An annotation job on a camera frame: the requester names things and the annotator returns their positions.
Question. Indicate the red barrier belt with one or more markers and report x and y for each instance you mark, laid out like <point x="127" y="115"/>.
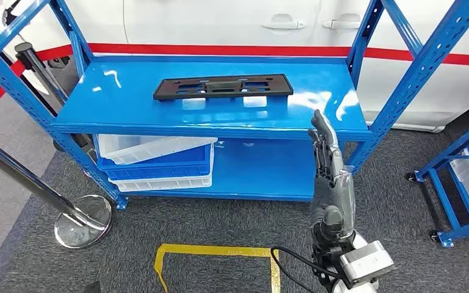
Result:
<point x="218" y="49"/>

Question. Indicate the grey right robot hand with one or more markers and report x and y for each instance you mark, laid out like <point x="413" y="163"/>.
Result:
<point x="333" y="194"/>

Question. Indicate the blue rack with casters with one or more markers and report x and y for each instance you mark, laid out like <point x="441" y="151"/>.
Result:
<point x="453" y="150"/>

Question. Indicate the blue metal shelf rack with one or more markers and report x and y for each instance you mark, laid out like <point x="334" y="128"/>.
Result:
<point x="137" y="101"/>

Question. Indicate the black robot foot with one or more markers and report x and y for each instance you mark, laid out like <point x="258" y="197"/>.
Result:
<point x="93" y="288"/>

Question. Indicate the white car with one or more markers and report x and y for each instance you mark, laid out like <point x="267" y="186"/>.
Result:
<point x="218" y="20"/>

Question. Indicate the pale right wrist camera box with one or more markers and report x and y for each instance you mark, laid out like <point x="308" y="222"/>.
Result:
<point x="366" y="263"/>

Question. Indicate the thin black pole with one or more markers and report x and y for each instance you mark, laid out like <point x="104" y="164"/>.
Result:
<point x="16" y="66"/>

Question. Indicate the chrome stanchion with black cap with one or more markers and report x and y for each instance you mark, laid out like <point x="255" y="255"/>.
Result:
<point x="82" y="222"/>
<point x="42" y="68"/>

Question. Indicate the yellow floor tape square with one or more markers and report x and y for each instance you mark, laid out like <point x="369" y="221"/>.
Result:
<point x="218" y="250"/>

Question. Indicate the black plastic frame part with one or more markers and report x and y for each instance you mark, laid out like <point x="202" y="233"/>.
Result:
<point x="222" y="85"/>

